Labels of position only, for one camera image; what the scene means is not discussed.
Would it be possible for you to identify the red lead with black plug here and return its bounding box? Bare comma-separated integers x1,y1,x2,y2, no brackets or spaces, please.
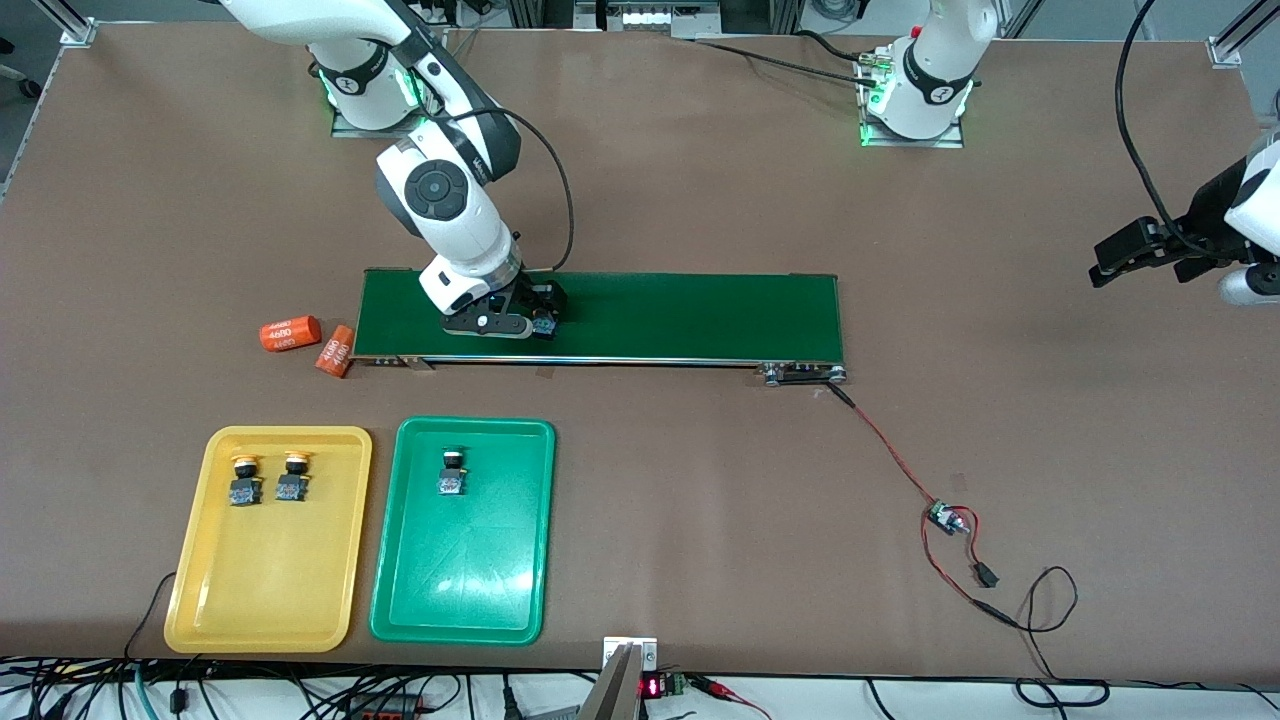
955,508,1001,589

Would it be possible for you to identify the red clip lead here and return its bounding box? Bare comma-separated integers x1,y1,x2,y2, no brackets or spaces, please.
690,675,771,720

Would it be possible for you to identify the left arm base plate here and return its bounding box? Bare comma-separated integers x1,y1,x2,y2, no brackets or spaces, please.
858,50,968,149

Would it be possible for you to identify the grey metal wedge bar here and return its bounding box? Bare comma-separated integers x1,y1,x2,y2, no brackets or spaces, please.
578,643,641,720

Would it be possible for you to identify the black office chair base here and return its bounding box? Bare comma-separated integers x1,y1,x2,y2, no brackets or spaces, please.
0,38,41,101

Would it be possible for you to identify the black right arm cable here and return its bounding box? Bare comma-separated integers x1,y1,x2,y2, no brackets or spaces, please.
440,108,577,274

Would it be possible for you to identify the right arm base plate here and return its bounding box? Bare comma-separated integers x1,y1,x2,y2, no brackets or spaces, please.
330,28,448,139

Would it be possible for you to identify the small metal bracket plate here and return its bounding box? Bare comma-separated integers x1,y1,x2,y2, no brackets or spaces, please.
603,636,659,669

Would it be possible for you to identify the thin black cable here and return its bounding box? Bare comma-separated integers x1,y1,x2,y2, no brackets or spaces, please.
123,572,179,663

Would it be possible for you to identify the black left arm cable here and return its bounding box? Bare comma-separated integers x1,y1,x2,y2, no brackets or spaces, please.
1113,0,1216,259

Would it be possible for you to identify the yellow push button switch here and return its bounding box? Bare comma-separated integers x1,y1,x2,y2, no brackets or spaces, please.
228,453,265,507
275,451,313,504

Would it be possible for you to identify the aluminium corner profile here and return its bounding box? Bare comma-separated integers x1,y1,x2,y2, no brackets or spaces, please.
1207,0,1280,69
40,0,98,46

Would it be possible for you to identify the red black conveyor cable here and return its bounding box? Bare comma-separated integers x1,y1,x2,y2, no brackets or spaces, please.
826,382,936,511

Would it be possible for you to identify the red black power strip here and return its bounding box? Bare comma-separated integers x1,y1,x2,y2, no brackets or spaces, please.
345,693,421,720

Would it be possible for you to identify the green plastic tray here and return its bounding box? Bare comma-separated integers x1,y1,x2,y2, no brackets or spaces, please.
369,415,557,646

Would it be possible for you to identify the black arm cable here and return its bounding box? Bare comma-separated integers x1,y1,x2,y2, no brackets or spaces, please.
1113,0,1216,259
440,108,577,274

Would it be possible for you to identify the yellow plastic tray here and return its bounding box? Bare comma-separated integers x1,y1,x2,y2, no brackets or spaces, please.
163,425,374,655

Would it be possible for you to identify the orange 4680 cylinder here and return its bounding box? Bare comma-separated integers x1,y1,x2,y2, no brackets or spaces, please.
314,323,358,379
260,315,323,353

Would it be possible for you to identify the aluminium frame rack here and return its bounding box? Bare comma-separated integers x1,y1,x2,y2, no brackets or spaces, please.
505,0,801,39

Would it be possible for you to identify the black table cable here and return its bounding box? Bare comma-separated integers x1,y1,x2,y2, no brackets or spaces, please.
695,30,891,89

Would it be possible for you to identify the green belt conveyor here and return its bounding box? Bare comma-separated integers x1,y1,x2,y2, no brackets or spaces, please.
350,267,848,387

